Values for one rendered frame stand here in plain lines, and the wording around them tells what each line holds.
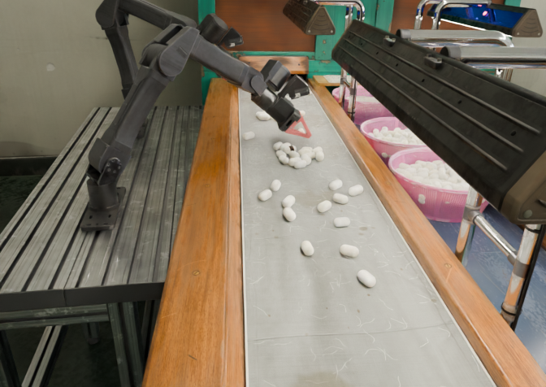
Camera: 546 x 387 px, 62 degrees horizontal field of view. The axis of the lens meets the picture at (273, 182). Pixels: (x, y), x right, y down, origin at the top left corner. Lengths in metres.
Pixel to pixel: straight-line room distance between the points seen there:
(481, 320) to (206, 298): 0.38
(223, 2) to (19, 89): 1.50
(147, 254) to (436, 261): 0.54
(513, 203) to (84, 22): 2.71
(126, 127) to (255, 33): 1.07
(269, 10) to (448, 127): 1.64
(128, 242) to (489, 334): 0.69
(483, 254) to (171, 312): 0.65
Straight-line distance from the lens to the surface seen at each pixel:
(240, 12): 2.02
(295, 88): 1.27
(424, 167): 1.22
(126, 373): 1.03
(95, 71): 2.93
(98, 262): 0.96
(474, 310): 0.72
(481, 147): 0.38
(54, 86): 3.01
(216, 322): 0.64
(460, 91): 0.45
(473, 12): 1.68
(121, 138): 1.08
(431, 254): 0.82
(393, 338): 0.68
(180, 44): 1.08
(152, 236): 1.02
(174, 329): 0.64
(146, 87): 1.08
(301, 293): 0.73
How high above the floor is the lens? 1.19
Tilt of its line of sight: 25 degrees down
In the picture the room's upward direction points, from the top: 1 degrees clockwise
